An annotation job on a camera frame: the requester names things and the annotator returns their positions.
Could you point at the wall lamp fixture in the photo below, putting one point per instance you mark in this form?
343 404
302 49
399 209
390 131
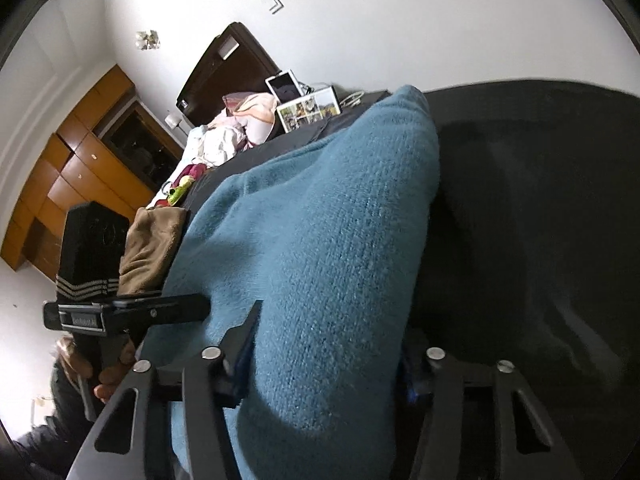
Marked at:
147 40

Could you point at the dark wooden headboard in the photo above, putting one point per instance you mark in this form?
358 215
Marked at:
234 62

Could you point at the photo collage frame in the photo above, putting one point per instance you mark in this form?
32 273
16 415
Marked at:
306 110

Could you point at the white wall switch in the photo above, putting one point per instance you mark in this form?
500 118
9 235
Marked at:
275 6

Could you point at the white crumpled garment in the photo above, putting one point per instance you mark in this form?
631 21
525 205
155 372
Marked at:
215 143

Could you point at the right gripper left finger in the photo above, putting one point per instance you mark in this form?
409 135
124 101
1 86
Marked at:
132 437

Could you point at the white framed tablet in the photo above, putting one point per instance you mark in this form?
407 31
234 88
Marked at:
284 87

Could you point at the white bed sheet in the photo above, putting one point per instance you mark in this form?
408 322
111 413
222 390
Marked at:
172 179

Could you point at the magenta garment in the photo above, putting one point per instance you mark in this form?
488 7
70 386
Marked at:
190 174

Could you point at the teal knit sweater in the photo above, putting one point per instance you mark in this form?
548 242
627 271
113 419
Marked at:
329 239

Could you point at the bedside wall lamp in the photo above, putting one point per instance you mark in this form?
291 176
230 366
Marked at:
174 123

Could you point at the person left hand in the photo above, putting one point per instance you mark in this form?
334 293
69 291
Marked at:
77 367

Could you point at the wooden wardrobe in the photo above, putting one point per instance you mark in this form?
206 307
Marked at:
108 150

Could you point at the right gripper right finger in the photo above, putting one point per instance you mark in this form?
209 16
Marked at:
477 421

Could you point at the brown fleece garment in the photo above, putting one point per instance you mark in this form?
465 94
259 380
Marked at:
151 244

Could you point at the black cloth work mat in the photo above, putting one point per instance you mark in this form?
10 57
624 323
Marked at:
533 253

